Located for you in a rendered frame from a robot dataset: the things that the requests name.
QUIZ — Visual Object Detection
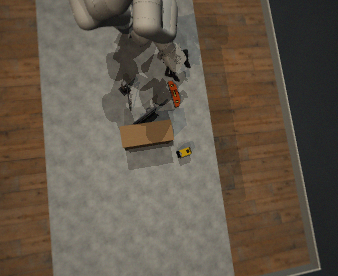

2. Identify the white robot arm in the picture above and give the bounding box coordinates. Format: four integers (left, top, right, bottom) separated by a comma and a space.
69, 0, 178, 60

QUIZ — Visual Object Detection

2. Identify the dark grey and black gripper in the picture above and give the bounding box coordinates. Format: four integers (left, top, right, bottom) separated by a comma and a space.
161, 43, 191, 82

